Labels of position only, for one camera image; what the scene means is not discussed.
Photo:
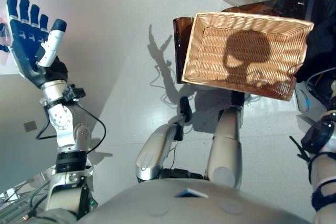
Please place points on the grey robot torso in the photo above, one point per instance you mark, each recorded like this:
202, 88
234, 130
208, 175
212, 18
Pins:
189, 208

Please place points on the black right robot foot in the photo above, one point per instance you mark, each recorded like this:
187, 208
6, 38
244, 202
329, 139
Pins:
237, 98

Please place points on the silver left robot leg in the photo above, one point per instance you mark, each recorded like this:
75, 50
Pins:
155, 150

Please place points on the silver metal frame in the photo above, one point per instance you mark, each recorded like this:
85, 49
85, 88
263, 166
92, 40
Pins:
15, 195

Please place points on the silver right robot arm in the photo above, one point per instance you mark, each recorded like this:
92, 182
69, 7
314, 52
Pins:
323, 155

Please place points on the grey square outlet plate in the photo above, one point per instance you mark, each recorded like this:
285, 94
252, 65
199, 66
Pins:
30, 126

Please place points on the silver robot leg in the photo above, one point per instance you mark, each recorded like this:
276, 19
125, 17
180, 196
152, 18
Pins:
155, 150
225, 150

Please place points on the black robot pelvis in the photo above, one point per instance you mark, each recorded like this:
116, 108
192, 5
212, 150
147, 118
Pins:
181, 174

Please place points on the white low platform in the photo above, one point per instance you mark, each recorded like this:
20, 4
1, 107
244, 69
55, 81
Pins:
304, 121

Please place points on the black robot foot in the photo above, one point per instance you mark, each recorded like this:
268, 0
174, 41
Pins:
185, 106
237, 98

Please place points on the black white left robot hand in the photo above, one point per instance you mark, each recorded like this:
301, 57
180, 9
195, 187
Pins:
26, 45

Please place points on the black left robot foot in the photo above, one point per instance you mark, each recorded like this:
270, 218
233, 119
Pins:
185, 106

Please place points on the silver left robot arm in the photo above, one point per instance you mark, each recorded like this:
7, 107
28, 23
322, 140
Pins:
68, 134

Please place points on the black shoe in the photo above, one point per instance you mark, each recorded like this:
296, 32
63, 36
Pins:
2, 30
4, 48

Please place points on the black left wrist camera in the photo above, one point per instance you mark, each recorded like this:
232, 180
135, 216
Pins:
76, 93

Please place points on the silver right robot leg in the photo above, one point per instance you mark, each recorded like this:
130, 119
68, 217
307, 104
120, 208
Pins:
225, 150

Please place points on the wicker laundry basket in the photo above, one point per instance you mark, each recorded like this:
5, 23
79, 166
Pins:
249, 51

